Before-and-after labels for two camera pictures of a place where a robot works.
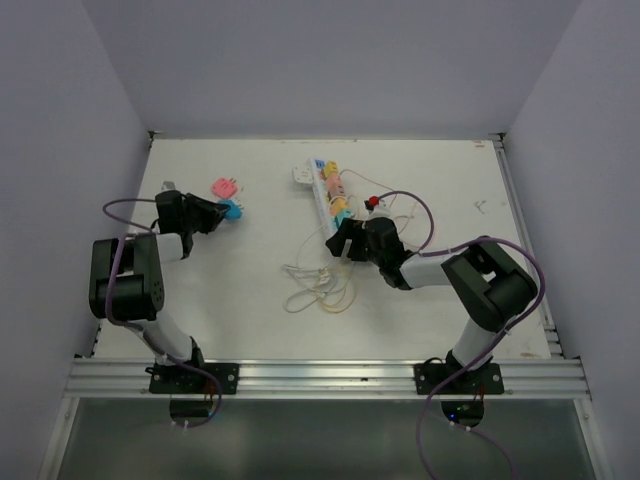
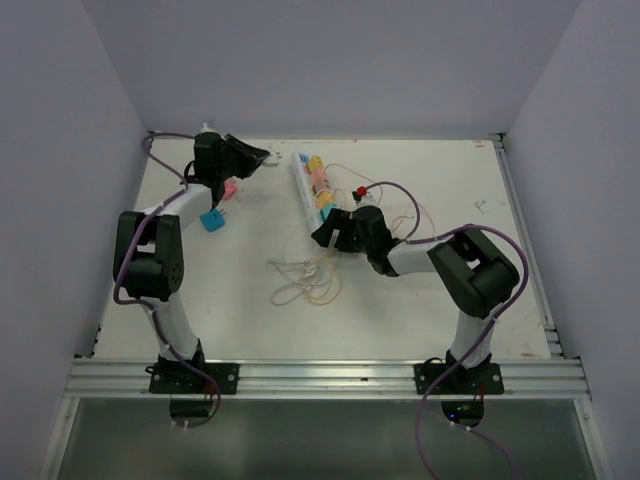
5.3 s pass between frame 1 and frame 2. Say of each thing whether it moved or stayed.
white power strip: moved
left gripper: moved
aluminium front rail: stayed
